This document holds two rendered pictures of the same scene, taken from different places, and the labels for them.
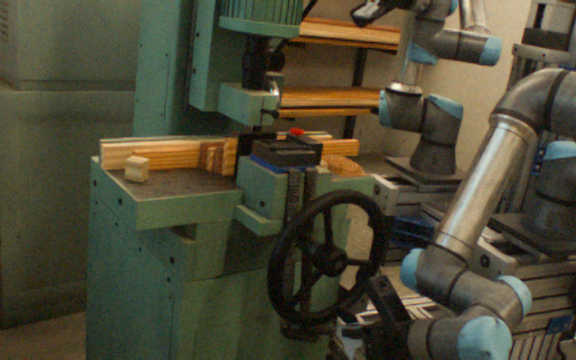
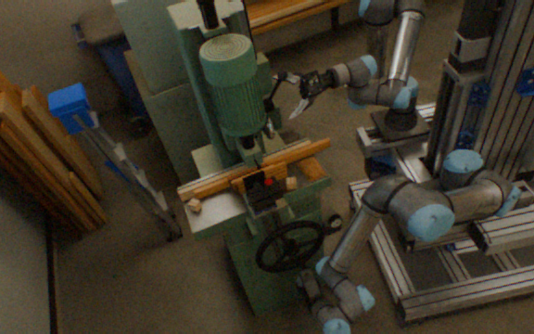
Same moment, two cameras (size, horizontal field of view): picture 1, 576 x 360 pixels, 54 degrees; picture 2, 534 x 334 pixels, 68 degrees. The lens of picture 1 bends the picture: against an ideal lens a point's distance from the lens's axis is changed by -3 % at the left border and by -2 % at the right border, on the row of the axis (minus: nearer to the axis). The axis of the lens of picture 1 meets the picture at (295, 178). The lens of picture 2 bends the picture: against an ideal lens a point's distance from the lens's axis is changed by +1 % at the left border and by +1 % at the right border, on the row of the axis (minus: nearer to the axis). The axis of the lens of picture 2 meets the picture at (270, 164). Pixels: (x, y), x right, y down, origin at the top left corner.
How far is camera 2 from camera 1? 0.97 m
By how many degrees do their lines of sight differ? 35
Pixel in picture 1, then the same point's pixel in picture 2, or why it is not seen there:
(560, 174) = (450, 179)
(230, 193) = (239, 214)
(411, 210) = (383, 152)
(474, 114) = not seen: outside the picture
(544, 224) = not seen: hidden behind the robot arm
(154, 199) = (200, 229)
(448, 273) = (333, 281)
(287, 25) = (252, 127)
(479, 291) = (343, 297)
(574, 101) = (397, 212)
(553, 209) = not seen: hidden behind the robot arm
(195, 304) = (238, 251)
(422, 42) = (352, 98)
